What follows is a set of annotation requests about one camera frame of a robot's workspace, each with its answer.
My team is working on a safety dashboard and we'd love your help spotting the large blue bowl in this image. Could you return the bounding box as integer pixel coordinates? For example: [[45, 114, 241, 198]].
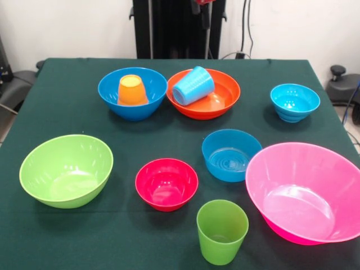
[[97, 66, 169, 122]]

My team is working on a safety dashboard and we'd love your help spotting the green cup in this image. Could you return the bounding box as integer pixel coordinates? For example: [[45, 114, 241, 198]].
[[196, 199, 250, 266]]

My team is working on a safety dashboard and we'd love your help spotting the green bowl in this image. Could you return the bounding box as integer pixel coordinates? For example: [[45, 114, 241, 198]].
[[19, 134, 114, 209]]

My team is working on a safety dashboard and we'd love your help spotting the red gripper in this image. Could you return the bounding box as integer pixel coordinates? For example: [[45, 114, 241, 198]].
[[191, 0, 213, 29]]

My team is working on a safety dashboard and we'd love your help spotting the orange-red bowl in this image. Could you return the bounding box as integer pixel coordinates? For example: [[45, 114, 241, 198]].
[[165, 68, 241, 121]]

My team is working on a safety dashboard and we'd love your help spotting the black pedestal foot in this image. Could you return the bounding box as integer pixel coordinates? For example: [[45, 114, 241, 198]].
[[0, 60, 46, 110], [325, 65, 360, 104]]

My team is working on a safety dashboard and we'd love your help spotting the small light blue ribbed bowl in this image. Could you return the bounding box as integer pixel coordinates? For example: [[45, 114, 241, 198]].
[[270, 83, 321, 123]]

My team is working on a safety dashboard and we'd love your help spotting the blue cable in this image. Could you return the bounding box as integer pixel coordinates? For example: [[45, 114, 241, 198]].
[[341, 80, 360, 124]]

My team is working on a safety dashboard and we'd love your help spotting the orange cup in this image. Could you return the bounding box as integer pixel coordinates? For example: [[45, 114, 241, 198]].
[[116, 74, 150, 106]]

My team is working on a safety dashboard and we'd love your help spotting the black hanging cable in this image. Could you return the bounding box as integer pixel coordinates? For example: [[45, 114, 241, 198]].
[[241, 0, 254, 59]]

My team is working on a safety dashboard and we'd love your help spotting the dark green tablecloth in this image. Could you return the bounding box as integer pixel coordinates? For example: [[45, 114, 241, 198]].
[[0, 57, 360, 270]]

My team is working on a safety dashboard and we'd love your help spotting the black equipment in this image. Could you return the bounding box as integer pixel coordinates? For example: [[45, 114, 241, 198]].
[[0, 36, 12, 83]]

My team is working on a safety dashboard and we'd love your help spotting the blue flat-bottomed bowl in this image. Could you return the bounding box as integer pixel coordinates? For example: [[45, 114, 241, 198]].
[[201, 129, 263, 183]]

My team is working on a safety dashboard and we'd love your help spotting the large pink bowl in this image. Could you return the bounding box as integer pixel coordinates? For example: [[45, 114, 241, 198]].
[[245, 142, 360, 246]]

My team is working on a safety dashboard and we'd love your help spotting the blue cup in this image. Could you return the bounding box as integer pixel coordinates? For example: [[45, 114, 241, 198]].
[[172, 65, 216, 107]]

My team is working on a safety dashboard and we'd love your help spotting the small pink-red bowl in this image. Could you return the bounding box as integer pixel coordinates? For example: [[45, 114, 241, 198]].
[[134, 157, 199, 213]]

